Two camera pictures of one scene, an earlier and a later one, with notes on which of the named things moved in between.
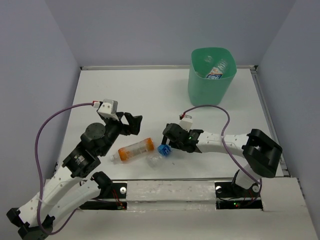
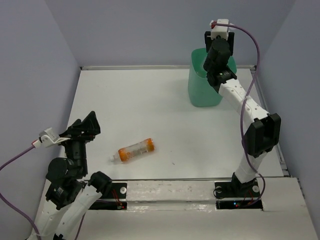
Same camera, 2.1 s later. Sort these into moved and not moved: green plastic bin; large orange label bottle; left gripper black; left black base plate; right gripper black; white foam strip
Moved: right gripper black; left gripper black
Not moved: large orange label bottle; white foam strip; green plastic bin; left black base plate
